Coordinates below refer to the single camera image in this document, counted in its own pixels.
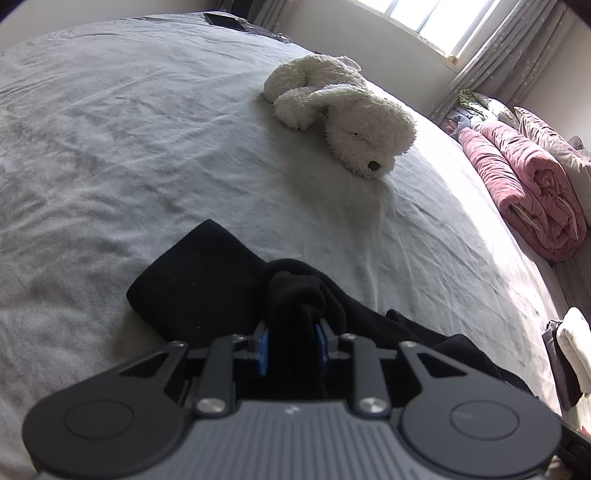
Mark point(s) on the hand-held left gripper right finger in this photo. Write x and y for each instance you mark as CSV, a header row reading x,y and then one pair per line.
x,y
321,347

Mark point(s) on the grey folded garment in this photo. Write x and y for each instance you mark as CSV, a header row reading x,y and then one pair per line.
x,y
554,360

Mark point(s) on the pink pillow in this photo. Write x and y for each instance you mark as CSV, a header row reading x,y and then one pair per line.
x,y
563,152

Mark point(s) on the floral pillow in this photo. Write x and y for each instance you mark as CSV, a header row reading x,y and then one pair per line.
x,y
480,104

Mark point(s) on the grey patterned curtain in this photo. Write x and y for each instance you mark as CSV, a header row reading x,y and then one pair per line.
x,y
503,50

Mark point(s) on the black garment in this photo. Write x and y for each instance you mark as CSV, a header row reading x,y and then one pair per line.
x,y
198,286

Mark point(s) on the dark object at bed corner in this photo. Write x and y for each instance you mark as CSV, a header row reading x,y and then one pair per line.
x,y
272,11

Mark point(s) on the window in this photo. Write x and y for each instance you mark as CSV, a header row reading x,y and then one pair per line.
x,y
443,23

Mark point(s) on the pink folded quilt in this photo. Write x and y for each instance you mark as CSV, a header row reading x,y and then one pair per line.
x,y
531,194

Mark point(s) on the white plush dog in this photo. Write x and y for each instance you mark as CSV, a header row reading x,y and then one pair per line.
x,y
369,129

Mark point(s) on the white folded garment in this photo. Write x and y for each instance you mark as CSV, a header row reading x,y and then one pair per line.
x,y
577,346

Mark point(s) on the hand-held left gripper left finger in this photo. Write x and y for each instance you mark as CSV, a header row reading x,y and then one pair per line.
x,y
262,351

